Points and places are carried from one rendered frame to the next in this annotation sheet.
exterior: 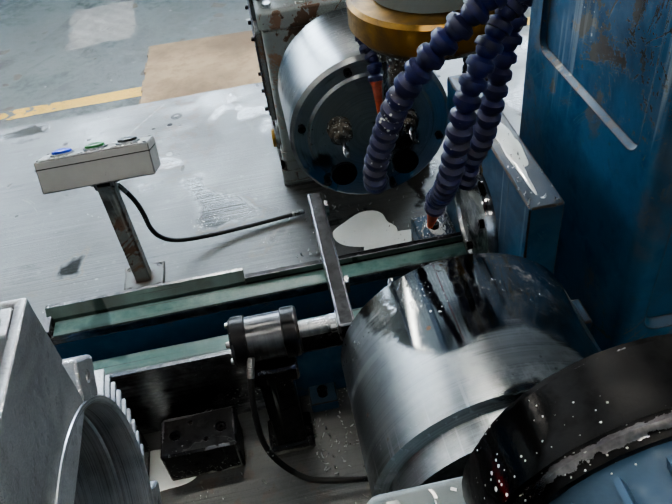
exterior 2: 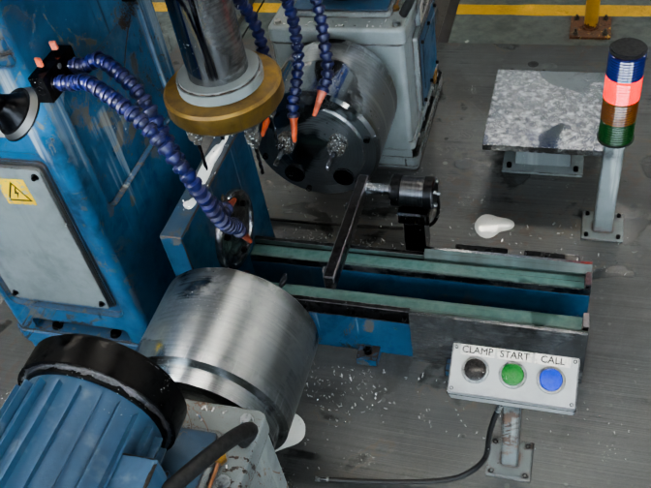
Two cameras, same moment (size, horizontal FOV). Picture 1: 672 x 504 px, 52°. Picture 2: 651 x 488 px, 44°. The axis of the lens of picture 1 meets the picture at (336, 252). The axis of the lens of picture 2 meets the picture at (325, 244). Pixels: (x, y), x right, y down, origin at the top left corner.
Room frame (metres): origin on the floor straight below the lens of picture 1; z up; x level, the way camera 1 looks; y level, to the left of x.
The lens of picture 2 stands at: (1.55, 0.44, 1.99)
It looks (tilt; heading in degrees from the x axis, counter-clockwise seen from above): 45 degrees down; 208
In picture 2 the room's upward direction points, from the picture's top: 12 degrees counter-clockwise
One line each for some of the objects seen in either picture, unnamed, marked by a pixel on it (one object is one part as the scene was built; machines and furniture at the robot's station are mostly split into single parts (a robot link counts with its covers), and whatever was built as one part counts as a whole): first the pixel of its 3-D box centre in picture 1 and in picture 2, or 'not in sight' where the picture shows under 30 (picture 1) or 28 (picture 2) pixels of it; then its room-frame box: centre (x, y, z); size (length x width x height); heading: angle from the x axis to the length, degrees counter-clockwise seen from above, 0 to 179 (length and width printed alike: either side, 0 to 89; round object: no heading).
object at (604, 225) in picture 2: not in sight; (613, 146); (0.35, 0.42, 1.01); 0.08 x 0.08 x 0.42; 5
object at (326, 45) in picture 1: (353, 85); (209, 395); (1.04, -0.07, 1.04); 0.37 x 0.25 x 0.25; 5
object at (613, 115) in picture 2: not in sight; (619, 106); (0.35, 0.42, 1.10); 0.06 x 0.06 x 0.04
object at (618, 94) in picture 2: not in sight; (623, 85); (0.35, 0.42, 1.14); 0.06 x 0.06 x 0.04
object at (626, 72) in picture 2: not in sight; (626, 62); (0.35, 0.42, 1.19); 0.06 x 0.06 x 0.04
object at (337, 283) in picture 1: (328, 259); (349, 228); (0.65, 0.01, 1.02); 0.26 x 0.04 x 0.03; 5
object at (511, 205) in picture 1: (516, 231); (209, 243); (0.70, -0.25, 0.97); 0.30 x 0.11 x 0.34; 5
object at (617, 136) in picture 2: not in sight; (616, 127); (0.35, 0.42, 1.05); 0.06 x 0.06 x 0.04
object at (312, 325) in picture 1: (307, 327); (386, 189); (0.54, 0.05, 1.01); 0.08 x 0.02 x 0.02; 95
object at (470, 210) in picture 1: (473, 217); (236, 229); (0.70, -0.19, 1.02); 0.15 x 0.02 x 0.15; 5
